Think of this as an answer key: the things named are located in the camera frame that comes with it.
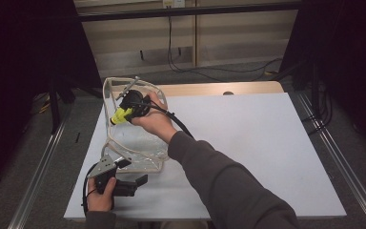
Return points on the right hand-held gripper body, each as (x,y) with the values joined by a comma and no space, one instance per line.
(136,101)

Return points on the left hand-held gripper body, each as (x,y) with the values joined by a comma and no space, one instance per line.
(103,170)

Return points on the clear plastic bag beige trim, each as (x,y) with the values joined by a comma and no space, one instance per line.
(139,149)

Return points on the person's right hand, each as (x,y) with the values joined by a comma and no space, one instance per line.
(158,122)

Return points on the person's left hand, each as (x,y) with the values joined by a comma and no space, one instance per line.
(101,202)

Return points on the small black floor object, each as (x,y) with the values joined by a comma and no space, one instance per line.
(77,137)

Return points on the black metal stand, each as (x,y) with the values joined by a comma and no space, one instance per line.
(54,105)

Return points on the dark round table grommet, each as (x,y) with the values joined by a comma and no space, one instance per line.
(228,93)

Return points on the black horizontal bar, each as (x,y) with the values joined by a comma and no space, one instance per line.
(187,12)

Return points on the wooden table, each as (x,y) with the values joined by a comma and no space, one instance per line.
(251,87)

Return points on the white table cover sheet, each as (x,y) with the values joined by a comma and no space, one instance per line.
(251,127)

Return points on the dark curtain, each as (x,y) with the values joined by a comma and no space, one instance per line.
(19,63)
(355,63)

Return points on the small black wall bracket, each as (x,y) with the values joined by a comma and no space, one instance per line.
(179,51)
(142,55)

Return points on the metal floor rail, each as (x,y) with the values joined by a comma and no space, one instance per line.
(340,152)
(41,165)

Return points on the white wall socket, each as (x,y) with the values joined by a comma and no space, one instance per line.
(173,3)

